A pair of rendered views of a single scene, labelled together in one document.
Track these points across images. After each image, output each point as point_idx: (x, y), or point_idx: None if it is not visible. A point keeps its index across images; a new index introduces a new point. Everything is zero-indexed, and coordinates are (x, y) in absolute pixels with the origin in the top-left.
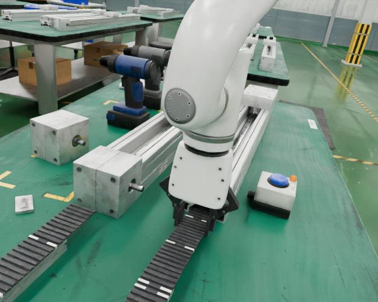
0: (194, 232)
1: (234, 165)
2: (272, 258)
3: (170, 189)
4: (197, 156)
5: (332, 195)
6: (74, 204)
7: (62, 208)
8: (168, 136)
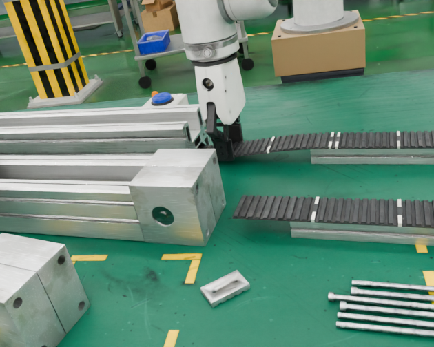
0: (243, 144)
1: (151, 109)
2: (251, 121)
3: (231, 118)
4: (229, 63)
5: (143, 104)
6: (236, 212)
7: (218, 253)
8: (72, 156)
